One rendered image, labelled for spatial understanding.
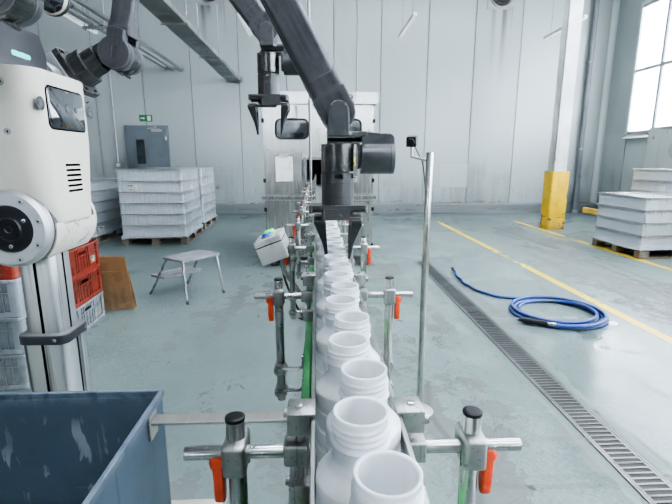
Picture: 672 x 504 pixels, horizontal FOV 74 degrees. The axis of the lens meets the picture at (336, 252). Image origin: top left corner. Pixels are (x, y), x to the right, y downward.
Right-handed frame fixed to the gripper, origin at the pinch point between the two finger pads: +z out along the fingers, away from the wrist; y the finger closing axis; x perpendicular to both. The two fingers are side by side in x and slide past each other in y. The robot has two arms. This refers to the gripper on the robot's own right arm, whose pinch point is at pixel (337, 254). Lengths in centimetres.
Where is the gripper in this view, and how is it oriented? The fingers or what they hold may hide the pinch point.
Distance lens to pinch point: 80.9
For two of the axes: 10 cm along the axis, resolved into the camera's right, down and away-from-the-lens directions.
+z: 0.0, 9.8, 1.9
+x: -0.4, -1.9, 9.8
